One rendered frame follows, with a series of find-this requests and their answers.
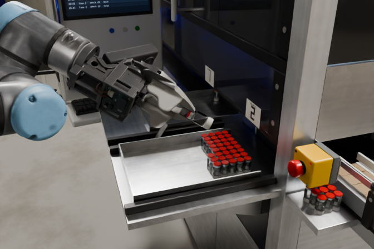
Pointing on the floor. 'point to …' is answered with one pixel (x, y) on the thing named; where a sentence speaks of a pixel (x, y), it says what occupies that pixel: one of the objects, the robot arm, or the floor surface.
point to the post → (302, 91)
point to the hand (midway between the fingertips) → (187, 108)
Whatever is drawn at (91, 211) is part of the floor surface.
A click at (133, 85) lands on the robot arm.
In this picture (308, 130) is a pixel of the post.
